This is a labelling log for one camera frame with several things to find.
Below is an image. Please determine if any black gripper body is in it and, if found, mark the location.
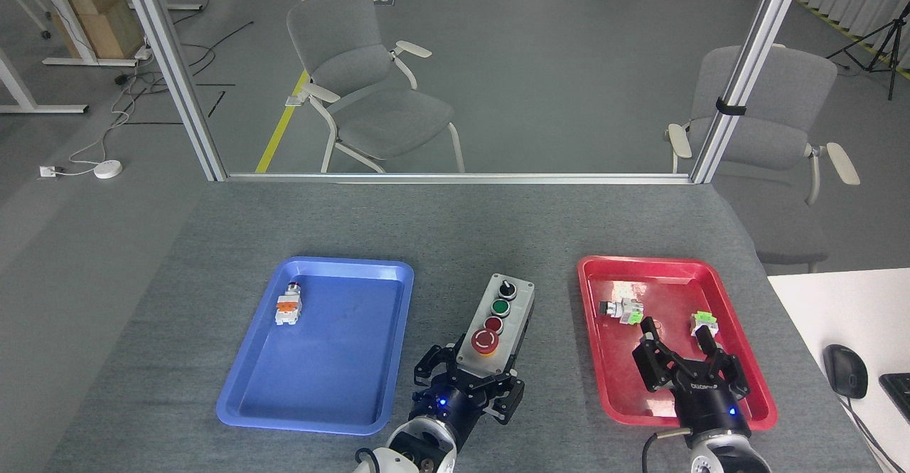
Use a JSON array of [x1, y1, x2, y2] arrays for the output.
[[409, 371, 500, 446], [671, 372, 752, 440]]

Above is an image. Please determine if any silver aluminium rail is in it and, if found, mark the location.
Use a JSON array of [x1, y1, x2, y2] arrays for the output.
[[226, 172, 694, 185]]

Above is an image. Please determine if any red plastic tray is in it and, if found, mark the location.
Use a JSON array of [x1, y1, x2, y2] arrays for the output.
[[577, 255, 778, 432]]

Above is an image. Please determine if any silver aluminium post with strap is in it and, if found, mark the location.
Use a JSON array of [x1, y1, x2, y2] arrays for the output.
[[690, 0, 811, 184]]

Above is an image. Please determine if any white desk frame leg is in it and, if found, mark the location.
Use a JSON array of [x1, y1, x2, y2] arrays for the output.
[[31, 0, 139, 68], [0, 49, 90, 115]]

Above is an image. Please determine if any grey control box with buttons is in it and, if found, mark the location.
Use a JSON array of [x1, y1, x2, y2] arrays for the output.
[[455, 273, 535, 381]]

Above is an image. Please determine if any blue plastic tray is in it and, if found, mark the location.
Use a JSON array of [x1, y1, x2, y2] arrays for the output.
[[216, 256, 415, 436]]

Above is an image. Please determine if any white desk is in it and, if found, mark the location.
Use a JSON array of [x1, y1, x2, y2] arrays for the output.
[[766, 268, 910, 473]]

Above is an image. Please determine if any black mouse cable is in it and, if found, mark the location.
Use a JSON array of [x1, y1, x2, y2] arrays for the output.
[[837, 395, 905, 473]]

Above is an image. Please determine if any black computer mouse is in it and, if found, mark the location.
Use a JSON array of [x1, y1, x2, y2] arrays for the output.
[[823, 344, 869, 400]]

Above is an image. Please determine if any wooden box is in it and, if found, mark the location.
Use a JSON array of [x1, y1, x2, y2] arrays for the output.
[[53, 0, 146, 60]]

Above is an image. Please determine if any green white switch block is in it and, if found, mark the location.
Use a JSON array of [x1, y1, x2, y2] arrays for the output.
[[690, 310, 719, 340]]

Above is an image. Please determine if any black tripod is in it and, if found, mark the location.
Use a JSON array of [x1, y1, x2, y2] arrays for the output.
[[827, 18, 910, 101]]

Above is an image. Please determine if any black green selector switch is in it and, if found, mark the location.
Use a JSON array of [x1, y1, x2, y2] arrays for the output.
[[598, 298, 645, 325]]

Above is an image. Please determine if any orange white push button switch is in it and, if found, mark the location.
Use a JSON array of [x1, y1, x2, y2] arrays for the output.
[[274, 282, 304, 326]]

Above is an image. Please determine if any black floor cable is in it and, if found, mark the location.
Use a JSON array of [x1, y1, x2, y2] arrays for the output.
[[114, 21, 255, 127]]

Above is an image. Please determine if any grey felt table cover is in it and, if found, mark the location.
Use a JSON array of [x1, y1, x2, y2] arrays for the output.
[[43, 180, 882, 473]]

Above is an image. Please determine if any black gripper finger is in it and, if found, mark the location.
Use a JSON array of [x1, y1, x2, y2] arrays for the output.
[[414, 343, 460, 389], [696, 326, 752, 400], [631, 316, 702, 393], [490, 369, 526, 425]]

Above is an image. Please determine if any white floor cable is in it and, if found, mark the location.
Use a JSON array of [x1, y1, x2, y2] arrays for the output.
[[55, 68, 154, 175]]

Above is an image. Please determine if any black keyboard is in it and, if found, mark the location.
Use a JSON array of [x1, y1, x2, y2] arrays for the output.
[[879, 373, 910, 424]]

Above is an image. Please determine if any grey chair with white arms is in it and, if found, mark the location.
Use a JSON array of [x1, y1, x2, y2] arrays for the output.
[[286, 0, 466, 174], [665, 44, 861, 275]]

